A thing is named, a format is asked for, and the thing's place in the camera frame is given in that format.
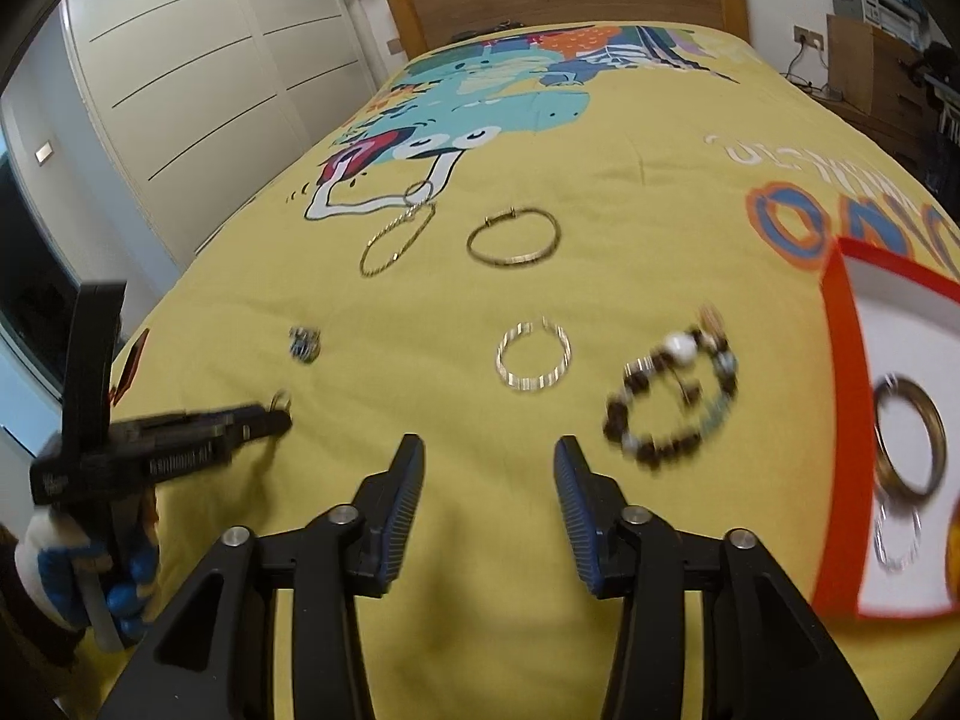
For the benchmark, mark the bronze bangle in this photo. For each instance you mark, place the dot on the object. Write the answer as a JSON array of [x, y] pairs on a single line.
[[934, 420]]

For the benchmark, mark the amber bangle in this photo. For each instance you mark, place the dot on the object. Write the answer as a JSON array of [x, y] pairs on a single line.
[[954, 544]]

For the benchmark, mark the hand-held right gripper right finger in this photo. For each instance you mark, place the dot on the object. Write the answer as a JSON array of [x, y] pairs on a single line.
[[574, 510]]

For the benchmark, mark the white wardrobe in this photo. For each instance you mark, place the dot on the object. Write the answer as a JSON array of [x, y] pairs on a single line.
[[210, 75]]

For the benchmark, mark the white printer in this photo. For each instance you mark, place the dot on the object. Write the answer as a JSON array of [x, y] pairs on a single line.
[[862, 0]]

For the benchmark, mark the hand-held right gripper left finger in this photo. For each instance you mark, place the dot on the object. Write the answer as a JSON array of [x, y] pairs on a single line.
[[401, 517]]

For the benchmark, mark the yellow printed blanket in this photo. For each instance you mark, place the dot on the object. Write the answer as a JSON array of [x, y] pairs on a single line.
[[480, 135]]

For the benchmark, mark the dark panel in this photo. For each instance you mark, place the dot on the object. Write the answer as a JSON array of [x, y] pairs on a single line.
[[30, 277]]

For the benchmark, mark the red jewelry box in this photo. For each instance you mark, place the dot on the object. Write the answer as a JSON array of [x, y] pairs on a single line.
[[836, 405]]

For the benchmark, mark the wall socket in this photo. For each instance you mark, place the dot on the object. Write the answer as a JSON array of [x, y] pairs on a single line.
[[810, 35]]

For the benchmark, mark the small silver charm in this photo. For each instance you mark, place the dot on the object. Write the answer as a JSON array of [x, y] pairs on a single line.
[[306, 345]]

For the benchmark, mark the thin silver bangle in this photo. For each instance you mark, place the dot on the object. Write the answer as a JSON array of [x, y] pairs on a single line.
[[881, 547]]

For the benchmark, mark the gold bangle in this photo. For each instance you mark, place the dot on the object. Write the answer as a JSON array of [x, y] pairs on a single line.
[[480, 253]]

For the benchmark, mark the wooden dresser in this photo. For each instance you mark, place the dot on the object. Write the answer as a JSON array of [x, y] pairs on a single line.
[[877, 82]]

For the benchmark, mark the person's left hand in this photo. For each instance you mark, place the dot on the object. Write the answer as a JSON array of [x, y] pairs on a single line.
[[45, 547]]

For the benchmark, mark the thin silver hoop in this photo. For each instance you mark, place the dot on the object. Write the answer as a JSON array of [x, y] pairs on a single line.
[[407, 195]]

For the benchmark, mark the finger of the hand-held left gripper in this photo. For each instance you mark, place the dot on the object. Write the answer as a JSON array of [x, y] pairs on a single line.
[[259, 424]]

